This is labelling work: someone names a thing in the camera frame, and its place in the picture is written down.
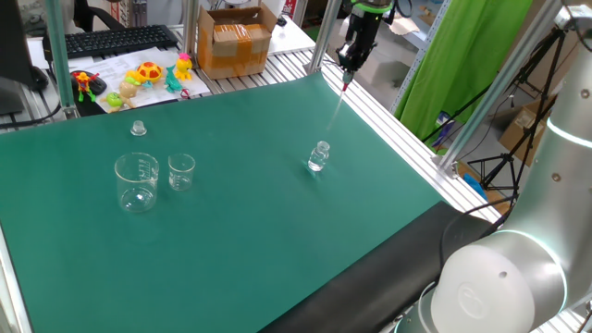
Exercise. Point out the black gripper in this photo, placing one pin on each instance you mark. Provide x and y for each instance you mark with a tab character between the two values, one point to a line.
365	30

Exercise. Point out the glass dropper red bulb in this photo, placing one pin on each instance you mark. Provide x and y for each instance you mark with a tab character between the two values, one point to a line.
345	87

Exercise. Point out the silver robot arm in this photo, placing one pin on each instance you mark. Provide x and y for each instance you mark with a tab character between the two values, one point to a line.
509	287

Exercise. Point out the grey shelf rack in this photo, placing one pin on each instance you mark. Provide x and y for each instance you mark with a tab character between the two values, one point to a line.
418	57

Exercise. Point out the green cloth backdrop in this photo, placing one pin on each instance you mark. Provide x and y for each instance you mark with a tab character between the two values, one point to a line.
453	69

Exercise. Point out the small clear glass bottle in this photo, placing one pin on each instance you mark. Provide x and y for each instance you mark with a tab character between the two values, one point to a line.
318	159

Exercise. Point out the taped cardboard box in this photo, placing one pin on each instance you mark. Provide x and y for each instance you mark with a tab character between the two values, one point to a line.
236	46

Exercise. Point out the yellow duck toy pink hat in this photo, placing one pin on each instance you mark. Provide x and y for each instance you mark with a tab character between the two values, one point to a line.
183	67

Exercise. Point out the blue plastic bag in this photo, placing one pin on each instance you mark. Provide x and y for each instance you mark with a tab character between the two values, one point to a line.
475	185

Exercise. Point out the teal dolphin toy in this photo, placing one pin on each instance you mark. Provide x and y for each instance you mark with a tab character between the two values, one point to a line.
172	82

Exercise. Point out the open cardboard box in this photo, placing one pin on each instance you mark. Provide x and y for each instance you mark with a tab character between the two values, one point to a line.
522	125

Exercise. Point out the black tripod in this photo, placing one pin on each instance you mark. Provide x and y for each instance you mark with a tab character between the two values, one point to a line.
509	159

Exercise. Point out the green table mat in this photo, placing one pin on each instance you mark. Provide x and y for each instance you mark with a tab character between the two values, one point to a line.
254	231

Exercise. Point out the orange yellow turtle toy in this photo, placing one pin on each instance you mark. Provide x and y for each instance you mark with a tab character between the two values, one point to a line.
149	71

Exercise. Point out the small glass beaker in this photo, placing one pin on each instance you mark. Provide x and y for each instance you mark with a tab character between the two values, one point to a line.
181	178

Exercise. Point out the clear glass bottle stopper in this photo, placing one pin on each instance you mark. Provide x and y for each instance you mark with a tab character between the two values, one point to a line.
138	128

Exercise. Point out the beige animal toy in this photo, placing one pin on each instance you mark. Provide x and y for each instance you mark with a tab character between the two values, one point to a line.
128	89

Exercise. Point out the white paper sheets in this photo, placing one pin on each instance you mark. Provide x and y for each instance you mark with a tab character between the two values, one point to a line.
115	65

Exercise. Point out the black keyboard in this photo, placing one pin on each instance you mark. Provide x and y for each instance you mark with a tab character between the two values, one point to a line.
115	40

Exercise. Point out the black computer mouse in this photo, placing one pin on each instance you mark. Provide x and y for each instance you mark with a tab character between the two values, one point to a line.
99	85

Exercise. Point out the large glass beaker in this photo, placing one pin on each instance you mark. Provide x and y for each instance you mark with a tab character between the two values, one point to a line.
125	185

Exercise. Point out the red robot figure toy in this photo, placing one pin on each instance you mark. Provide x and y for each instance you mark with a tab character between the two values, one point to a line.
83	83

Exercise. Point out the black office chair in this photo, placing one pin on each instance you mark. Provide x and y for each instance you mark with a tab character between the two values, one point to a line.
85	16

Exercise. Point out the black monitor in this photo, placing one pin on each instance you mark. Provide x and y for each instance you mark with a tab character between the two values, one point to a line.
11	46

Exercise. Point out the aluminium frame post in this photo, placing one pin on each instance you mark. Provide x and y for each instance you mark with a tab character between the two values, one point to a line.
324	32
57	55
189	28
485	106

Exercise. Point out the grey tripod camera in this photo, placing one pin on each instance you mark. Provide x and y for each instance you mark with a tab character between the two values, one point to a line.
571	18

